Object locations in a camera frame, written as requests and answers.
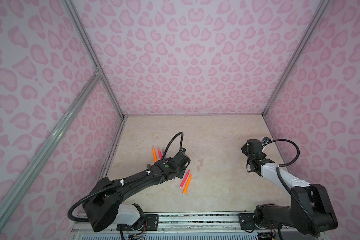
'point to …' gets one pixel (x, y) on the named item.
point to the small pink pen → (160, 154)
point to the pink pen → (184, 179)
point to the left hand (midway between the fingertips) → (180, 165)
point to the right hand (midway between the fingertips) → (251, 145)
